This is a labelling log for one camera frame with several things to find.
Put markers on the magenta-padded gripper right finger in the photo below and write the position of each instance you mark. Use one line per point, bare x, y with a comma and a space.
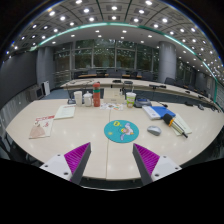
147, 160

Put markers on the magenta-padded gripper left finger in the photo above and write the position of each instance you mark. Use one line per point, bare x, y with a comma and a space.
76, 159

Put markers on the silver computer mouse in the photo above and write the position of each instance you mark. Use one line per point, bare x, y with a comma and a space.
154, 130

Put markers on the round teal cartoon mouse pad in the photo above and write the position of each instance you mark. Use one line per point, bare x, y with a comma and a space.
116, 133

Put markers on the black foam handheld microphone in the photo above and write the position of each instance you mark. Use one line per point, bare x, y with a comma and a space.
168, 119

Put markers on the red-printed leaflet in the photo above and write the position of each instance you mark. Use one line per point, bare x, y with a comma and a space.
41, 128

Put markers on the white lined paper booklet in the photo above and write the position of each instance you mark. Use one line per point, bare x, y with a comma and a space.
65, 112

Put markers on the blue and white book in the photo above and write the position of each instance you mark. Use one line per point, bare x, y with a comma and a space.
156, 111

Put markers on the dark conference microphone unit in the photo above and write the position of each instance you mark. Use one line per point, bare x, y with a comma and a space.
142, 102

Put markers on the tall white paper cup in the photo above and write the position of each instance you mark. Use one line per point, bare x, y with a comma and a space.
78, 99

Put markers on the white lidded mug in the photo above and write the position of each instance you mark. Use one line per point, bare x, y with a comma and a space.
87, 100

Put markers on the green-printed paper drink cup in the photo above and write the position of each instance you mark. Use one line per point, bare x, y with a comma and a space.
130, 100

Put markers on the colourful sticker sheet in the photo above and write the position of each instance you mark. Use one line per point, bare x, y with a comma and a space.
111, 106

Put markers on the red drink bottle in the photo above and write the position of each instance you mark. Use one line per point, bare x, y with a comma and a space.
96, 96

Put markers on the white cardboard box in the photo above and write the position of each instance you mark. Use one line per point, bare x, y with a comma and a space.
113, 96

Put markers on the grey monitor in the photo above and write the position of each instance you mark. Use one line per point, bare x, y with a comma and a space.
36, 92

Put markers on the dark office chairs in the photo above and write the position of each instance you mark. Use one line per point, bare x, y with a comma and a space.
146, 76

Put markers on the ceiling lights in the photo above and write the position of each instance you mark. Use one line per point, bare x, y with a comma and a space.
114, 8

